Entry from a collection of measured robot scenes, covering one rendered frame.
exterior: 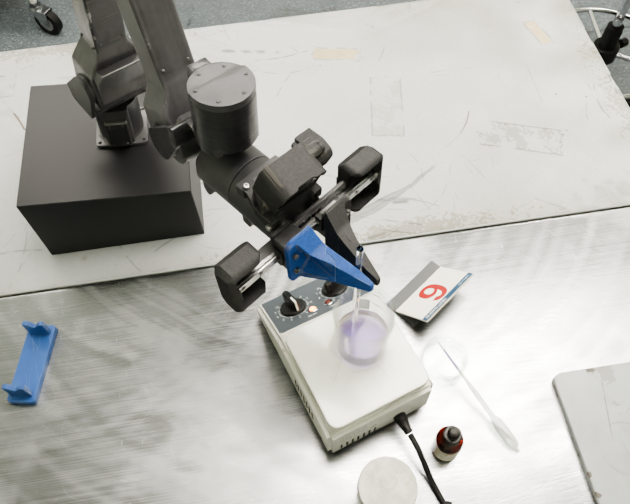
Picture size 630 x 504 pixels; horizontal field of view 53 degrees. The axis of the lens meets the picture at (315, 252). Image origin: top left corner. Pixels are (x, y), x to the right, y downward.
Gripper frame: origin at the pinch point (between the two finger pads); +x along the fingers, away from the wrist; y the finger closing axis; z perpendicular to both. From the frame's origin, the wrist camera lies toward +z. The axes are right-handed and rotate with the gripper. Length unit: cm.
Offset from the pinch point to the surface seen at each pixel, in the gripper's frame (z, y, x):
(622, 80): -116, 173, -26
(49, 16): -106, 47, -194
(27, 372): -25.1, -27.1, -26.7
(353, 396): -17.4, -3.8, 5.0
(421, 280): -25.7, 16.0, -1.0
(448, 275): -24.0, 18.1, 1.5
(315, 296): -21.4, 3.2, -7.6
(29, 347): -25.1, -25.2, -29.4
